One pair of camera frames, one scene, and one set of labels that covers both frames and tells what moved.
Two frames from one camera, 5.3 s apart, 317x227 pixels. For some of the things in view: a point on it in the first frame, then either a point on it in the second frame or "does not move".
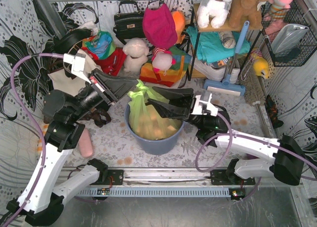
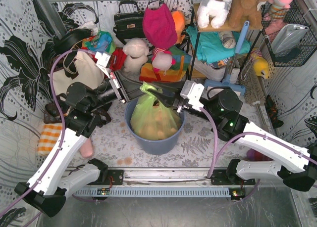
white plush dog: (216, 8) does not move
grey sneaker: (228, 39) does not move
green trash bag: (146, 121) does not move
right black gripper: (192, 106) → (179, 106)
